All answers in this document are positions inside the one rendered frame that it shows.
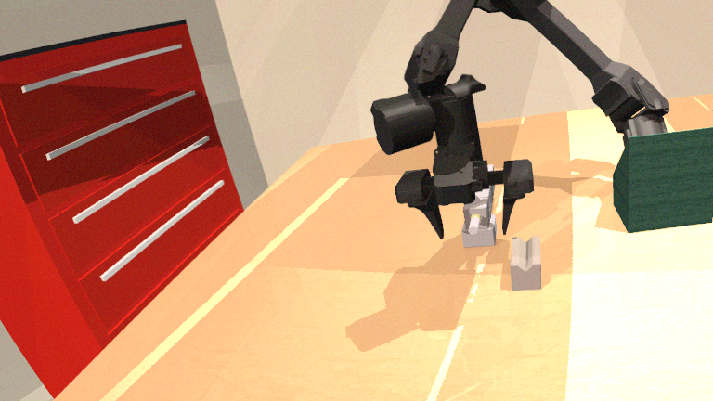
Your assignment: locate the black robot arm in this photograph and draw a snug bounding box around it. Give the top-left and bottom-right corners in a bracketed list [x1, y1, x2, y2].
[370, 0, 669, 206]

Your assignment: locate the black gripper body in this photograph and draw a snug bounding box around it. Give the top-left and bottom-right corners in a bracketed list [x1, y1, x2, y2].
[395, 128, 534, 204]

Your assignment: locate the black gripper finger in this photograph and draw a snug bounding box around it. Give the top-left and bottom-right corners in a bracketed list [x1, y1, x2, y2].
[408, 190, 444, 239]
[502, 190, 525, 236]

